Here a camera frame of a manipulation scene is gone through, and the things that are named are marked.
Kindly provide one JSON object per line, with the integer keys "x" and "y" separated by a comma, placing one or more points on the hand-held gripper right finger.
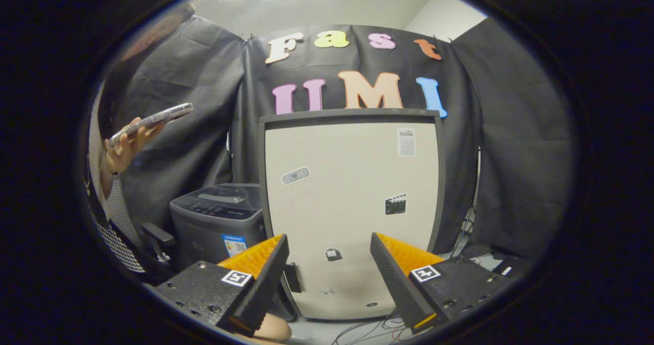
{"x": 396, "y": 278}

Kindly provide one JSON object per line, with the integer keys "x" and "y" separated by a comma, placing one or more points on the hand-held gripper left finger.
{"x": 265, "y": 278}

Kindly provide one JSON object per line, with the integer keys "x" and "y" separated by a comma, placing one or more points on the grey washing machine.
{"x": 209, "y": 232}

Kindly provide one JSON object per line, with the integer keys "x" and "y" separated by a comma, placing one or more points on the black flat floor item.
{"x": 503, "y": 266}

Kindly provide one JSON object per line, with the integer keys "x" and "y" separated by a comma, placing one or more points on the black office chair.
{"x": 158, "y": 235}

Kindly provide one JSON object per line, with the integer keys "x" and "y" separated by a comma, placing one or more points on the black backdrop cloth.
{"x": 511, "y": 156}

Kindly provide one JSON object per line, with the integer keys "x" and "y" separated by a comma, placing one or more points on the smartphone in clear case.
{"x": 153, "y": 120}

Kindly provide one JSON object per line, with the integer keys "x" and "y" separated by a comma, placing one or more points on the beige cabinet with dark frame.
{"x": 347, "y": 207}

